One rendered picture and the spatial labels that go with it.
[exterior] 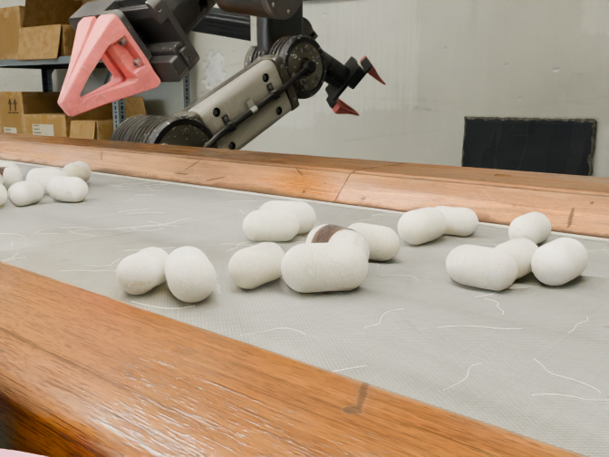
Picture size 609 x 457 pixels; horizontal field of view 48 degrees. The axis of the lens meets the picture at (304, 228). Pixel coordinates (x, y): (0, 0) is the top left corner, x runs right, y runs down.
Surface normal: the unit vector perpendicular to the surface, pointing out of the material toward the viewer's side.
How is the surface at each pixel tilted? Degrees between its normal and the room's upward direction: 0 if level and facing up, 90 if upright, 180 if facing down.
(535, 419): 0
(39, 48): 77
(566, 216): 45
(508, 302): 0
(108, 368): 0
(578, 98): 90
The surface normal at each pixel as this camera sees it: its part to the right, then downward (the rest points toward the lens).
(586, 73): -0.58, 0.17
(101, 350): 0.00, -0.98
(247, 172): -0.46, -0.59
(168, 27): -0.50, 0.74
